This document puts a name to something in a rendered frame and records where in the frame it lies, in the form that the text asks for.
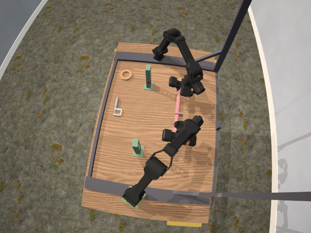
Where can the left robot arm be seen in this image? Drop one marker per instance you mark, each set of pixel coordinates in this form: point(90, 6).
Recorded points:
point(154, 167)

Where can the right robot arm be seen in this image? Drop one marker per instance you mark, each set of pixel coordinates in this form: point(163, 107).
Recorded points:
point(194, 71)

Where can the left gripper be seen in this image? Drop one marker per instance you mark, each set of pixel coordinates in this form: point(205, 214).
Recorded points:
point(169, 136)

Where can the long pink rail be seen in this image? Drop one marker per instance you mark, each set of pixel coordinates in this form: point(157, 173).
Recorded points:
point(177, 111)

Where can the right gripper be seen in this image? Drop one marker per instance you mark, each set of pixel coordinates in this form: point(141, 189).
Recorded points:
point(173, 82)

